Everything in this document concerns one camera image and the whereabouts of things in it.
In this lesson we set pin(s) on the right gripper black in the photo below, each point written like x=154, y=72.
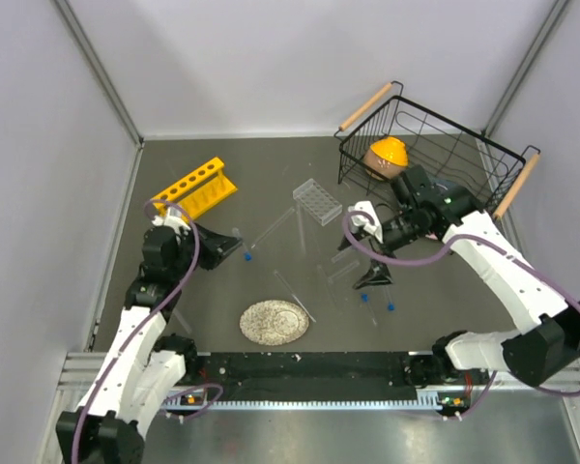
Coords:
x=378, y=274

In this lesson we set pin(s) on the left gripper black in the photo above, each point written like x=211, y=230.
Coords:
x=212, y=241

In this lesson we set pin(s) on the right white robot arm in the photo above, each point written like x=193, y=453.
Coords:
x=546, y=337

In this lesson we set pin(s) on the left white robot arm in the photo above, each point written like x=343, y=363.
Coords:
x=142, y=365

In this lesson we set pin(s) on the short clear glass tube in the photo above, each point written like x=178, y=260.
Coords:
x=343, y=271

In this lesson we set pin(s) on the clear tube centre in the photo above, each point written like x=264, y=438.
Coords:
x=330, y=287

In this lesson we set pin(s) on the yellow test tube rack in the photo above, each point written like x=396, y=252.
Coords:
x=201, y=190

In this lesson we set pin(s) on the glass tube near plate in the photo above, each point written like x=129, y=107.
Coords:
x=293, y=294

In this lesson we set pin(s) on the clear acrylic tube rack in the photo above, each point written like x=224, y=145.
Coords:
x=320, y=204

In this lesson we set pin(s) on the speckled ceramic plate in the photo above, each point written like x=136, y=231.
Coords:
x=273, y=323

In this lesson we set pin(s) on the brown and yellow bowl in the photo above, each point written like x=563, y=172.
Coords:
x=386, y=158

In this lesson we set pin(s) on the blue glazed bowl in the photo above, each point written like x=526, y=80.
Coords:
x=443, y=185

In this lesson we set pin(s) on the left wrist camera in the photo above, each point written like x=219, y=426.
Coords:
x=174, y=217

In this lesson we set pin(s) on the black wire basket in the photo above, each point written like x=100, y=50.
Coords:
x=493, y=173

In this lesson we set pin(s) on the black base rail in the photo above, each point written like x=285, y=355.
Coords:
x=314, y=376

